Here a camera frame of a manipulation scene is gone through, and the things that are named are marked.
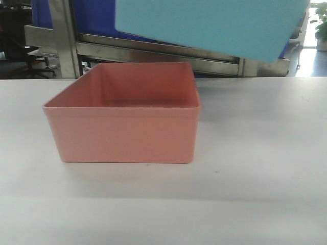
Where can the pink plastic box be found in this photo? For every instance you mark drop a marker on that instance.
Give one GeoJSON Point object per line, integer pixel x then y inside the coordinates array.
{"type": "Point", "coordinates": [127, 113]}

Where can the light blue plastic box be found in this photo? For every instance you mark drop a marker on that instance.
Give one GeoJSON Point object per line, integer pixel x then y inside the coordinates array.
{"type": "Point", "coordinates": [257, 30]}

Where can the steel shelf rack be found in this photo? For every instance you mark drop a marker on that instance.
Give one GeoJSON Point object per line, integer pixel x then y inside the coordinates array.
{"type": "Point", "coordinates": [73, 48]}

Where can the large blue storage bin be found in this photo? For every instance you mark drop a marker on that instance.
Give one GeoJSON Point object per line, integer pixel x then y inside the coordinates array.
{"type": "Point", "coordinates": [93, 18]}

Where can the grey office chair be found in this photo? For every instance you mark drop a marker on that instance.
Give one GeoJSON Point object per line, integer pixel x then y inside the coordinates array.
{"type": "Point", "coordinates": [297, 39]}

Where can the black office chair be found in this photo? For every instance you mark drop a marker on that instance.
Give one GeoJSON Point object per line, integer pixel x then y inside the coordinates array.
{"type": "Point", "coordinates": [14, 18]}

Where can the green potted plant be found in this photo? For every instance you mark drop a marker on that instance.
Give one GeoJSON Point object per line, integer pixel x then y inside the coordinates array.
{"type": "Point", "coordinates": [320, 30]}

